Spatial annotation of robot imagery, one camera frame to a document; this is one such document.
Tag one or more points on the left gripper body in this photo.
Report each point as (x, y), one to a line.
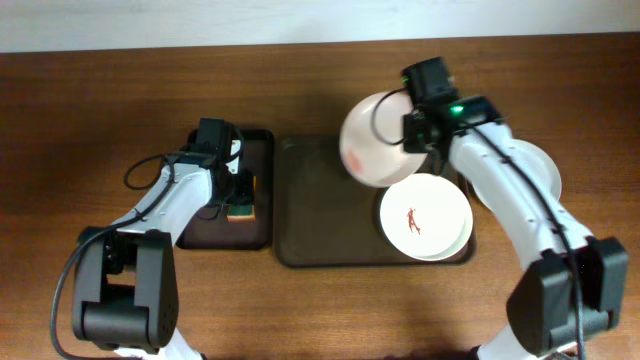
(240, 190)

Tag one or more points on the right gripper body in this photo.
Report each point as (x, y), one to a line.
(410, 136)

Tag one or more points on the green and orange sponge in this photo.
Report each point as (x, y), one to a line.
(241, 208)

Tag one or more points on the white plate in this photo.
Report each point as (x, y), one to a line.
(426, 217)
(366, 158)

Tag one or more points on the pale blue-white plate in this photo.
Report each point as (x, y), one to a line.
(541, 166)

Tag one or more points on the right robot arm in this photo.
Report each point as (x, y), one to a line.
(573, 283)

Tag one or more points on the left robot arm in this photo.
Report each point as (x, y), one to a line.
(125, 296)

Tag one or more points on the small black tray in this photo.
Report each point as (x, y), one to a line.
(223, 234)

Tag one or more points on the large brown tray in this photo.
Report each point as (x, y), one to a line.
(323, 217)

